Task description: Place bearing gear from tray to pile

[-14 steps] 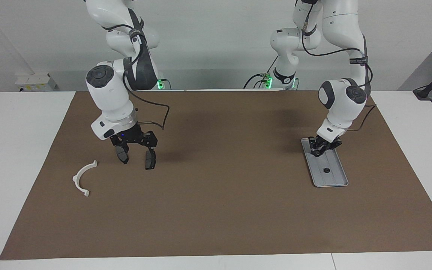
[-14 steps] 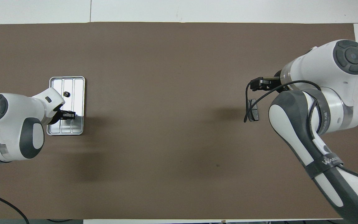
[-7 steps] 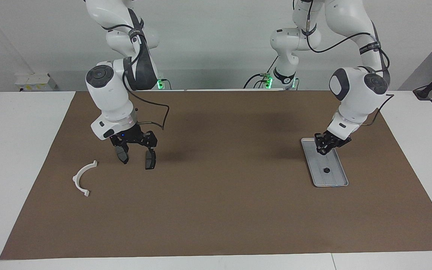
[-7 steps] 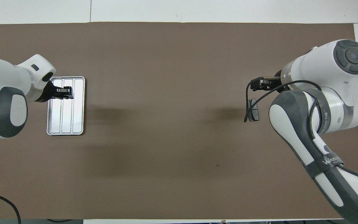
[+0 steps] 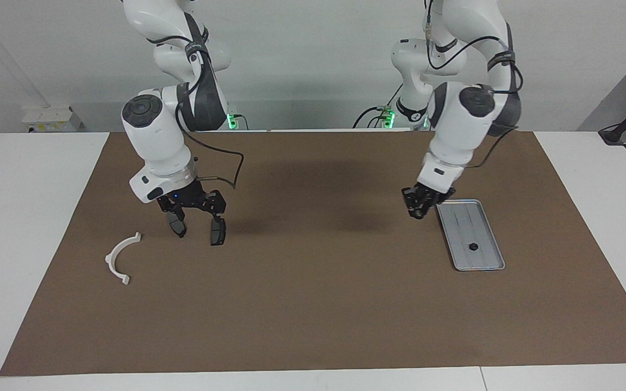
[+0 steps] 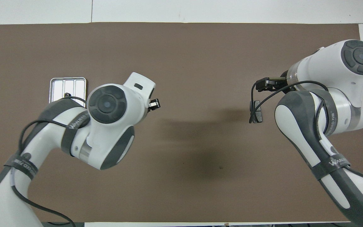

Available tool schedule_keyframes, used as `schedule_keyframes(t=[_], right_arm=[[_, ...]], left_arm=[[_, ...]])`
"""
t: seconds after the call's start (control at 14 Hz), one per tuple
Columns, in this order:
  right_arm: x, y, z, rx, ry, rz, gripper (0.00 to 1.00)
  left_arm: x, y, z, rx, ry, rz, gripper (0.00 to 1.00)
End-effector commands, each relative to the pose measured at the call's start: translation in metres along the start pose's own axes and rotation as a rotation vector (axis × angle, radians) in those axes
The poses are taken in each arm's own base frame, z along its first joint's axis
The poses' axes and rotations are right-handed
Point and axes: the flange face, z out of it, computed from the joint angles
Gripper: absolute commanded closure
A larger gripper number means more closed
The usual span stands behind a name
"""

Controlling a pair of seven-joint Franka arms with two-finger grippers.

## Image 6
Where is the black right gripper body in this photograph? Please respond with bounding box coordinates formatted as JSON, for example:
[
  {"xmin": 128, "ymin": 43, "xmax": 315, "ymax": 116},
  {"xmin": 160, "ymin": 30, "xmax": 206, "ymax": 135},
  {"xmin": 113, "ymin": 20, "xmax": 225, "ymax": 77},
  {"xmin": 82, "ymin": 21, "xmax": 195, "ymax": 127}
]
[{"xmin": 268, "ymin": 77, "xmax": 291, "ymax": 92}]

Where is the silver metal tray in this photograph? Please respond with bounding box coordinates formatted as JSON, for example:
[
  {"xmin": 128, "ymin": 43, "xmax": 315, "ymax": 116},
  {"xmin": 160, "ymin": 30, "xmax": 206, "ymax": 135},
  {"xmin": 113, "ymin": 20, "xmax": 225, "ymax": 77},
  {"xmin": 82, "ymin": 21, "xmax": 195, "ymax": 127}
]
[{"xmin": 49, "ymin": 77, "xmax": 88, "ymax": 105}]

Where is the rectangular dark brake pad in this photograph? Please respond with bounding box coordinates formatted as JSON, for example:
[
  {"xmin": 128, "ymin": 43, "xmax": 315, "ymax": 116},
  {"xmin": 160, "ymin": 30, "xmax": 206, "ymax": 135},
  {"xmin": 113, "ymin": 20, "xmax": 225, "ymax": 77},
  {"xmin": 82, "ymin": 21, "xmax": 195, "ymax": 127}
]
[{"xmin": 253, "ymin": 100, "xmax": 263, "ymax": 124}]

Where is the brown table mat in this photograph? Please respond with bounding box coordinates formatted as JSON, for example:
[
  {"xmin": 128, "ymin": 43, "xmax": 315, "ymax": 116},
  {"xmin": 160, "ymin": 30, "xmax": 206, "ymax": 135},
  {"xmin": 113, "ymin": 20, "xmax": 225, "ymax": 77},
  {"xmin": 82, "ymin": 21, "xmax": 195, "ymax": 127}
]
[{"xmin": 0, "ymin": 22, "xmax": 363, "ymax": 223}]

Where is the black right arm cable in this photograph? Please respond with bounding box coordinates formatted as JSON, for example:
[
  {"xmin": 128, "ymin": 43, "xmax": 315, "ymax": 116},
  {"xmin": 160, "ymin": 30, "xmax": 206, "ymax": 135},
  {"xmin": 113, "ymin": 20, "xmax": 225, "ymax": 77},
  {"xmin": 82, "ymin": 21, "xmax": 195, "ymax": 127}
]
[{"xmin": 249, "ymin": 80, "xmax": 331, "ymax": 136}]

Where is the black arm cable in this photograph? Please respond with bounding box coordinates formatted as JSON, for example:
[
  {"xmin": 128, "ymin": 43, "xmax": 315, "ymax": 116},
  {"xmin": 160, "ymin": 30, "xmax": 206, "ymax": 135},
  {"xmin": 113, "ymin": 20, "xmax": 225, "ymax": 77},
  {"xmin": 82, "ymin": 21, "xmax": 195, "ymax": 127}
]
[
  {"xmin": 249, "ymin": 80, "xmax": 331, "ymax": 136},
  {"xmin": 11, "ymin": 96, "xmax": 87, "ymax": 227}
]

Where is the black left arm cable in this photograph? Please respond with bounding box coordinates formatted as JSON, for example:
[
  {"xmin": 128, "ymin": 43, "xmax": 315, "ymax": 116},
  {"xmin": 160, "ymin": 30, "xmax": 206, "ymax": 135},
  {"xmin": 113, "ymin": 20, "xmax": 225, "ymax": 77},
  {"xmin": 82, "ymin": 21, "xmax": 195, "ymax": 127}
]
[{"xmin": 11, "ymin": 96, "xmax": 87, "ymax": 227}]

